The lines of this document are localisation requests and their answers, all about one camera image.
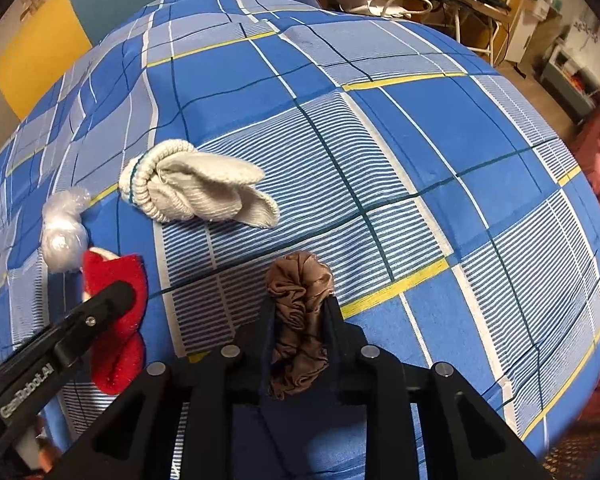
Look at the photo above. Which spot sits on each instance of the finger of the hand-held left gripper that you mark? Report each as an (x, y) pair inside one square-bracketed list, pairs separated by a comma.
[(95, 317)]

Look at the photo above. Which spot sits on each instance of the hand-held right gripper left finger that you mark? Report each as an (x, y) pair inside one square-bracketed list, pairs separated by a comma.
[(260, 355)]

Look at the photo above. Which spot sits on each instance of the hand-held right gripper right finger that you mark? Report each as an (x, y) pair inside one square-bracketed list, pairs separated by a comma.
[(332, 350)]

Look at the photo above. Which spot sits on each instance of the red felt plush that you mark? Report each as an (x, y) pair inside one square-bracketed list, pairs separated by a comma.
[(125, 280)]

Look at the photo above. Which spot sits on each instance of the brown scrunchie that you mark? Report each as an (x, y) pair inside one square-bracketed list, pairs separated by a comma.
[(295, 300)]

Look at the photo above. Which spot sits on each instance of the clear plastic bag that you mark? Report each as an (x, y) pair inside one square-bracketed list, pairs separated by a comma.
[(62, 240)]

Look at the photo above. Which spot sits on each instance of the white knit glove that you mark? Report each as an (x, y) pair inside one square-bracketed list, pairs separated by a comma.
[(195, 190)]

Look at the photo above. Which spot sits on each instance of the blue plaid bed sheet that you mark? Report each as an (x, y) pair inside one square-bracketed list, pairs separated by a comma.
[(405, 160)]

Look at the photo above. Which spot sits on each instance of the brown patterned rug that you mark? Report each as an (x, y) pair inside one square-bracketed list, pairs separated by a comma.
[(585, 445)]

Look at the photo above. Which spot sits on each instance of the white shelf unit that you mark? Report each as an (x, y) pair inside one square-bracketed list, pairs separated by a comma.
[(567, 77)]

